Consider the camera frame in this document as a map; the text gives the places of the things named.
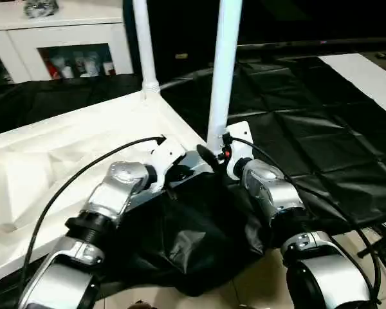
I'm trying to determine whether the white plastic table leg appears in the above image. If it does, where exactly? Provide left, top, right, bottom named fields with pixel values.
left=132, top=0, right=162, bottom=95
left=205, top=0, right=246, bottom=159

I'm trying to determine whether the white plastic table top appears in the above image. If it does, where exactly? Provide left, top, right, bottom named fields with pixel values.
left=0, top=86, right=220, bottom=281

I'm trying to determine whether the black work mat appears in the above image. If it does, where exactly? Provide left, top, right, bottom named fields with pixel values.
left=0, top=53, right=386, bottom=299

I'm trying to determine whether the long black bar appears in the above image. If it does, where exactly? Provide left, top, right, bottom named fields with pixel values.
left=236, top=37, right=386, bottom=53

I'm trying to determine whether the flat white sheet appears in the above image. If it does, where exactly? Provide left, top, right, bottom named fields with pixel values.
left=317, top=52, right=386, bottom=122

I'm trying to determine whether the red packet behind glass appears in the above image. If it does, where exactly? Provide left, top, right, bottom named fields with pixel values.
left=46, top=55, right=61, bottom=80

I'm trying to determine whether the white glass-door cabinet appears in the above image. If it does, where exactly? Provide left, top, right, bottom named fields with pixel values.
left=0, top=11, right=135, bottom=85

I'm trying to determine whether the patterned bowl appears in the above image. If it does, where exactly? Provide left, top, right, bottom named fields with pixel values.
left=23, top=0, right=59, bottom=19

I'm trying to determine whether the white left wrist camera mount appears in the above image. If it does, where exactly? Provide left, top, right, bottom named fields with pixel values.
left=145, top=140, right=188, bottom=194

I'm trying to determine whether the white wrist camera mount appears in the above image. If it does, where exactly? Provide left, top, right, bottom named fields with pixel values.
left=145, top=140, right=188, bottom=194
left=223, top=120, right=255, bottom=180

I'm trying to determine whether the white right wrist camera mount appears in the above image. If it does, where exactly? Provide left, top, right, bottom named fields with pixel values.
left=223, top=120, right=255, bottom=180

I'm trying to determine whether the dark blue upright post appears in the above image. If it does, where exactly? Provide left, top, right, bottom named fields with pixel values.
left=121, top=0, right=134, bottom=75

